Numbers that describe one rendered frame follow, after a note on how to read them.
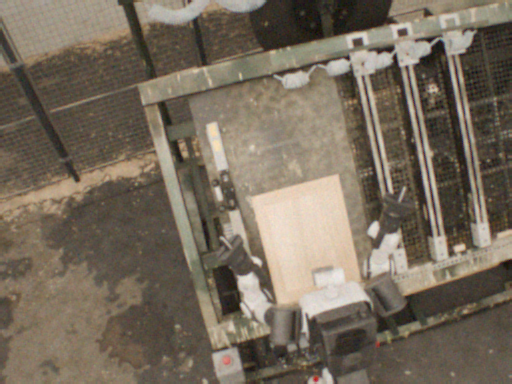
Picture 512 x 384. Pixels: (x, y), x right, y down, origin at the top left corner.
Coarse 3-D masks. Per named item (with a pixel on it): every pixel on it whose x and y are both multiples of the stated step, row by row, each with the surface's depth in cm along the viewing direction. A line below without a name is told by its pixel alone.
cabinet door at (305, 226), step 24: (288, 192) 233; (312, 192) 234; (336, 192) 236; (264, 216) 233; (288, 216) 235; (312, 216) 236; (336, 216) 237; (264, 240) 234; (288, 240) 236; (312, 240) 238; (336, 240) 239; (288, 264) 238; (312, 264) 239; (336, 264) 241; (288, 288) 240; (312, 288) 241
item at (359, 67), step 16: (352, 64) 219; (368, 64) 211; (368, 80) 225; (368, 96) 227; (368, 112) 228; (368, 128) 228; (368, 144) 233; (384, 160) 231; (384, 176) 234; (384, 192) 233; (400, 240) 238; (400, 256) 239; (400, 272) 240
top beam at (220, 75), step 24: (432, 24) 222; (288, 48) 215; (312, 48) 217; (336, 48) 218; (384, 48) 223; (192, 72) 212; (216, 72) 213; (240, 72) 214; (264, 72) 216; (144, 96) 211; (168, 96) 212
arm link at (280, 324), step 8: (264, 312) 196; (272, 312) 187; (264, 320) 195; (272, 320) 187; (280, 320) 185; (288, 320) 185; (272, 328) 186; (280, 328) 184; (288, 328) 185; (272, 336) 186; (280, 336) 184; (288, 336) 185
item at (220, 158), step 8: (208, 128) 222; (216, 128) 222; (216, 136) 223; (216, 152) 224; (216, 160) 224; (224, 160) 225; (224, 168) 225; (232, 216) 229; (240, 216) 229; (232, 224) 229; (240, 224) 230; (240, 232) 230; (248, 248) 232
